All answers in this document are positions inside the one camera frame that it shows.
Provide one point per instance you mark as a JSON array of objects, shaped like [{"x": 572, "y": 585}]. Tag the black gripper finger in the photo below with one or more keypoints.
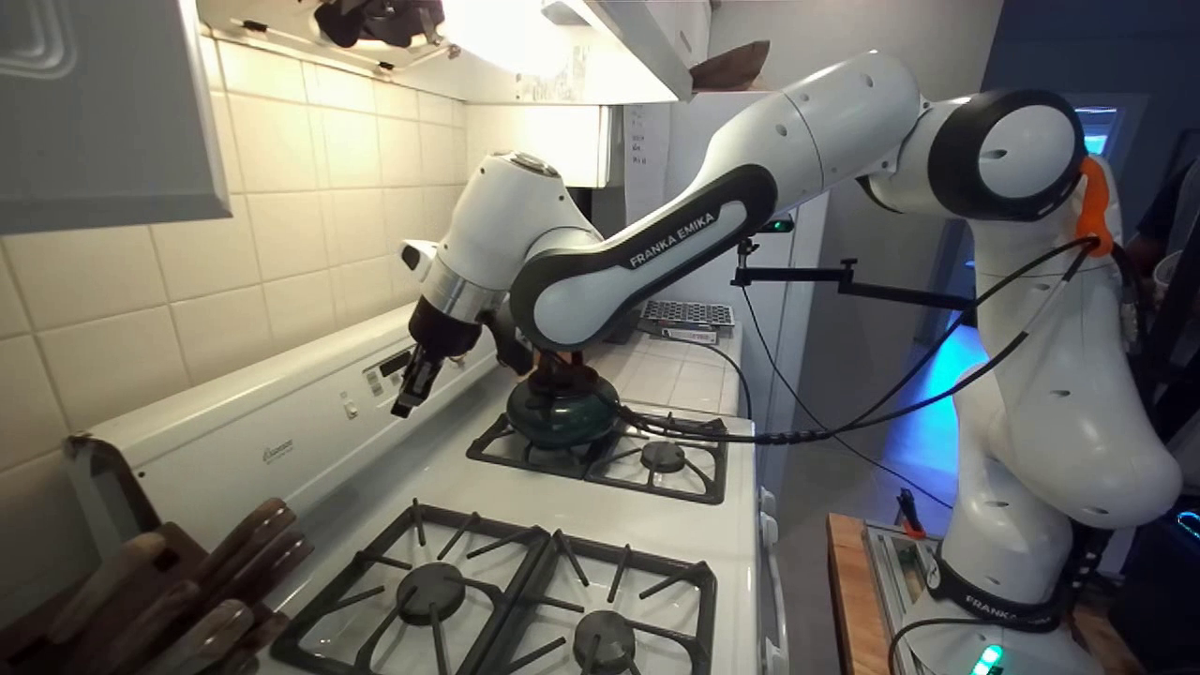
[
  {"x": 402, "y": 397},
  {"x": 424, "y": 381}
]

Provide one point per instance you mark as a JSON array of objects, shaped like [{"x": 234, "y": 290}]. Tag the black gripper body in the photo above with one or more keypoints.
[{"x": 444, "y": 332}]

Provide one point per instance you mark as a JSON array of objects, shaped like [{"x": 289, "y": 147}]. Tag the stove control panel with display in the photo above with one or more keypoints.
[{"x": 377, "y": 372}]

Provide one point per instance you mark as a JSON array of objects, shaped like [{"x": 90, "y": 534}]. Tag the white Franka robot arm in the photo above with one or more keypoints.
[{"x": 799, "y": 136}]

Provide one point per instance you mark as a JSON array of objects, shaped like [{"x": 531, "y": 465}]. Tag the white gas stove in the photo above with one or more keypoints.
[{"x": 600, "y": 527}]

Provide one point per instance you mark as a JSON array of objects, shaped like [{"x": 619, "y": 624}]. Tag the black cast iron burner grate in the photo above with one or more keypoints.
[
  {"x": 411, "y": 512},
  {"x": 487, "y": 449},
  {"x": 650, "y": 561},
  {"x": 676, "y": 491}
]

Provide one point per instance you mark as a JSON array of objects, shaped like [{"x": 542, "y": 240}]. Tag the dark green kettle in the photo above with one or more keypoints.
[{"x": 565, "y": 419}]

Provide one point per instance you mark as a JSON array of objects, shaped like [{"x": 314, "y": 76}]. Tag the round black burner cap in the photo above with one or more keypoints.
[
  {"x": 660, "y": 459},
  {"x": 604, "y": 640},
  {"x": 431, "y": 594}
]

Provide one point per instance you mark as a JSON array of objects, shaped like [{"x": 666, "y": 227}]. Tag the white range hood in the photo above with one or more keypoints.
[{"x": 565, "y": 60}]

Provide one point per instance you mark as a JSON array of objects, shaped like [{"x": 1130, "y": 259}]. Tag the white refrigerator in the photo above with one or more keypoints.
[{"x": 660, "y": 131}]

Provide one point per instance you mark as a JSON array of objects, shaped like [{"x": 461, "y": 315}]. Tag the dark crumpled object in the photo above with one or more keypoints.
[{"x": 377, "y": 20}]

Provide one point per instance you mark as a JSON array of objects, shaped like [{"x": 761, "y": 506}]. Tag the wooden knife block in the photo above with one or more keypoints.
[{"x": 77, "y": 624}]

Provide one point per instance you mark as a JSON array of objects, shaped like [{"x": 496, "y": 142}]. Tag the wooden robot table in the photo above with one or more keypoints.
[{"x": 854, "y": 600}]

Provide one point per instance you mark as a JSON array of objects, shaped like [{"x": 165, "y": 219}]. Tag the bright blue window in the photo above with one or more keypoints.
[{"x": 1095, "y": 131}]

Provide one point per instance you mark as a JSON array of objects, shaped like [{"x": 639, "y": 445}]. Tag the small white wall cabinet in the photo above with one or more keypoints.
[{"x": 539, "y": 136}]

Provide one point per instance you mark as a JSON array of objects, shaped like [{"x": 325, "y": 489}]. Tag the panelled upper wall cabinet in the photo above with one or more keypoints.
[{"x": 99, "y": 115}]

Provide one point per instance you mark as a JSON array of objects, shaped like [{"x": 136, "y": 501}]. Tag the aluminium rail base plate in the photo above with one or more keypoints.
[{"x": 902, "y": 584}]

